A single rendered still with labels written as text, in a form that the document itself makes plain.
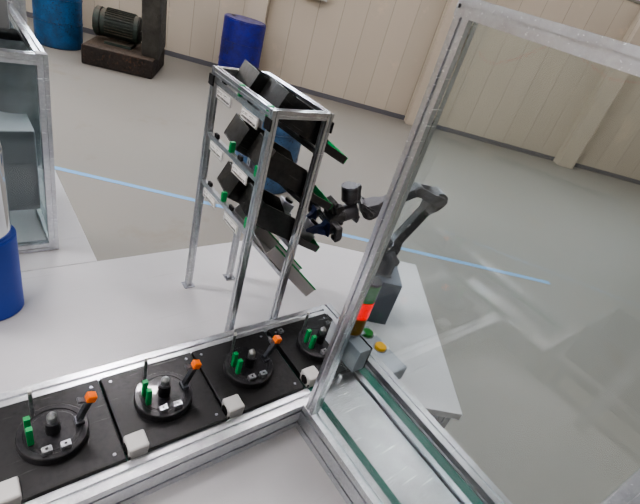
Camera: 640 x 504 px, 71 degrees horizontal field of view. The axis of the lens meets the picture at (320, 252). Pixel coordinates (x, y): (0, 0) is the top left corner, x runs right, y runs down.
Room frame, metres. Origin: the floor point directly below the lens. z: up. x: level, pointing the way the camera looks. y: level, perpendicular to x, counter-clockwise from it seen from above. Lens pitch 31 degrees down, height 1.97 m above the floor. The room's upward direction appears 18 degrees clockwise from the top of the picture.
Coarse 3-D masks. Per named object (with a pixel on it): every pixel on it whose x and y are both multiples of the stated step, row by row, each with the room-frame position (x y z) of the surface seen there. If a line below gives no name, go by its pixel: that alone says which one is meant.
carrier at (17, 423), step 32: (96, 384) 0.71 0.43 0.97; (0, 416) 0.56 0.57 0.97; (32, 416) 0.57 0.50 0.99; (64, 416) 0.59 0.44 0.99; (96, 416) 0.62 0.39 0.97; (0, 448) 0.49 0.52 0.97; (32, 448) 0.50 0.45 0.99; (64, 448) 0.52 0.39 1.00; (96, 448) 0.55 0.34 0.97; (0, 480) 0.44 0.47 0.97; (32, 480) 0.45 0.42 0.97; (64, 480) 0.47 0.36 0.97
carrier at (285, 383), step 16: (256, 336) 1.04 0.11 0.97; (192, 352) 0.90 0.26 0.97; (208, 352) 0.91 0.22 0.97; (224, 352) 0.93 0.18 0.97; (240, 352) 0.93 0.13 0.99; (256, 352) 0.95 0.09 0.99; (272, 352) 0.99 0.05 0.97; (208, 368) 0.86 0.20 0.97; (224, 368) 0.87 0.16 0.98; (240, 368) 0.86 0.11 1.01; (256, 368) 0.89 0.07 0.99; (272, 368) 0.91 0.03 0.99; (288, 368) 0.95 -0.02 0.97; (208, 384) 0.82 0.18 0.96; (224, 384) 0.82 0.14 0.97; (240, 384) 0.83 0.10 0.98; (256, 384) 0.84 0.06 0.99; (272, 384) 0.87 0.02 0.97; (288, 384) 0.89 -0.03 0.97; (224, 400) 0.76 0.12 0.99; (240, 400) 0.77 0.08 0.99; (256, 400) 0.80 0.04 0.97; (272, 400) 0.82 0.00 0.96
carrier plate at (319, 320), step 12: (288, 324) 1.13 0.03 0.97; (300, 324) 1.15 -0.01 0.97; (312, 324) 1.17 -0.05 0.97; (324, 324) 1.19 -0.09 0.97; (288, 336) 1.08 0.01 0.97; (288, 348) 1.03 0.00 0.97; (288, 360) 0.99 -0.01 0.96; (300, 360) 0.99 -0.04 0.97; (312, 360) 1.01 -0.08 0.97; (300, 372) 0.95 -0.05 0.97
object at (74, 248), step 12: (60, 192) 1.63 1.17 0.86; (60, 204) 1.55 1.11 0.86; (60, 216) 1.47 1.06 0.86; (72, 216) 1.49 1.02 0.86; (60, 228) 1.39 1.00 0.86; (72, 228) 1.42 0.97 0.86; (60, 240) 1.32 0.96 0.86; (72, 240) 1.35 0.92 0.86; (84, 240) 1.37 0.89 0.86; (36, 252) 1.22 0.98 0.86; (48, 252) 1.24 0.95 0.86; (60, 252) 1.26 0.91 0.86; (72, 252) 1.28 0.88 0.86; (84, 252) 1.30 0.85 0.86; (24, 264) 1.14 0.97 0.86; (36, 264) 1.16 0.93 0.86; (48, 264) 1.18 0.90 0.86; (60, 264) 1.20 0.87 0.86; (72, 264) 1.22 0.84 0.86
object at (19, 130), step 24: (0, 72) 1.20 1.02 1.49; (24, 72) 1.24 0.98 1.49; (0, 96) 1.19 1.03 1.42; (24, 96) 1.24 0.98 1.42; (0, 120) 1.19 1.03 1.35; (24, 120) 1.23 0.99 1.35; (24, 144) 1.23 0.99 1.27; (24, 168) 1.22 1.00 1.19; (24, 192) 1.22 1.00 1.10; (24, 216) 1.22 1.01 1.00; (24, 240) 1.21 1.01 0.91; (48, 240) 1.26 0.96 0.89
